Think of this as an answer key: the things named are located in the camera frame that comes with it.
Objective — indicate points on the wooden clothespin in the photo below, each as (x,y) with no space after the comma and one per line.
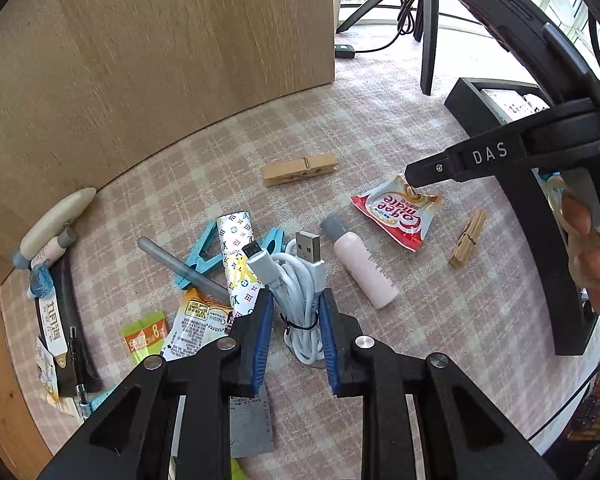
(303,168)
(468,239)

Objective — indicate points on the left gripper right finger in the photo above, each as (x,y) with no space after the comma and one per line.
(430,402)

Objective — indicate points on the wooden board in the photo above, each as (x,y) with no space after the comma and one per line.
(89,88)

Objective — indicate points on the patterned white lighter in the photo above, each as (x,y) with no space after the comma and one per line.
(235,232)

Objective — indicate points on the black cable remote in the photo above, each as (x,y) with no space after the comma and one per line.
(344,51)

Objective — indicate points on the printed snack sachet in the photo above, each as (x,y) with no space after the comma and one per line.
(199,321)

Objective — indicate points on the green tea sachet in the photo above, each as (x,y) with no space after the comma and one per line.
(145,337)

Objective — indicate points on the grey paper envelope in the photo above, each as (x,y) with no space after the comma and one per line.
(251,429)

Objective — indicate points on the person's right hand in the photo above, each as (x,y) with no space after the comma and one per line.
(579,217)

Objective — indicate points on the teal plastic clothespin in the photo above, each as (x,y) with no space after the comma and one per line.
(199,257)

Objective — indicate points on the pink small bottle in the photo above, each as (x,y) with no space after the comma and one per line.
(357,259)

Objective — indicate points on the black pen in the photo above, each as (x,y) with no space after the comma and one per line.
(76,360)

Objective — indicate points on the black storage tray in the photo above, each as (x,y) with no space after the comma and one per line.
(482,104)

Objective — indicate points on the Coffee mate sachet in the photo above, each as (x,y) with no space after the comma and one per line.
(399,210)

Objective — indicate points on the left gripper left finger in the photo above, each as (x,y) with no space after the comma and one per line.
(172,412)

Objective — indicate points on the black pouch with tag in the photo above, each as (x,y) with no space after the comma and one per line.
(56,313)

